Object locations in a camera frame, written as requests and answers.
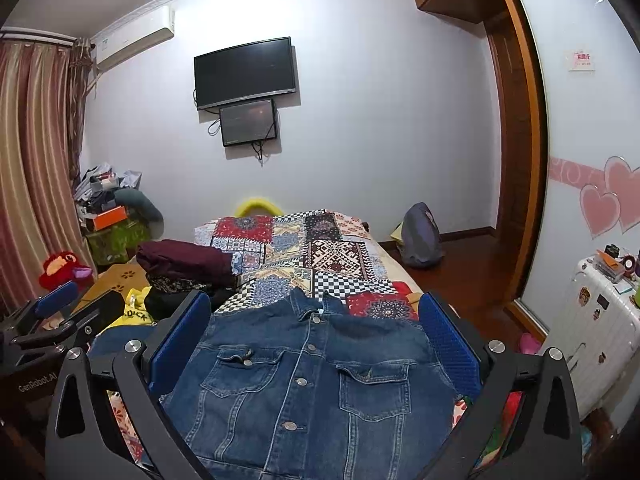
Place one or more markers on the black wall television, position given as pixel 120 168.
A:
pixel 245 72

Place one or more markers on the maroon folded garment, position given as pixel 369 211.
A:
pixel 185 261

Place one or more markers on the yellow printed t-shirt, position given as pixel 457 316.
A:
pixel 134 313

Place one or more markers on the white air conditioner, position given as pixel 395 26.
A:
pixel 135 37

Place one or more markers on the striped red curtain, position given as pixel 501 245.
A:
pixel 43 90

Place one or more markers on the red plush toy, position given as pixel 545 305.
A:
pixel 63 267

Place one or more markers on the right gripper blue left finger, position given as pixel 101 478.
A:
pixel 173 341

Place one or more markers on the black patterned garment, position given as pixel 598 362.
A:
pixel 166 294

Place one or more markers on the small wall monitor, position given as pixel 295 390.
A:
pixel 247 123

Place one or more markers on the blue denim jacket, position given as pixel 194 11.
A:
pixel 302 389

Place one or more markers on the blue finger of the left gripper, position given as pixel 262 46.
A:
pixel 57 300

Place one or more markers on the white suitcase with stickers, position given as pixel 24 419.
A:
pixel 596 332

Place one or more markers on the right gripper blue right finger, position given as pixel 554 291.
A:
pixel 458 359

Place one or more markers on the patchwork bed cover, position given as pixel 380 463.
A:
pixel 321 252

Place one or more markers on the pink heart wall sticker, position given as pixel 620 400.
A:
pixel 607 197

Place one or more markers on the brown wooden door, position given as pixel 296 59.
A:
pixel 524 138

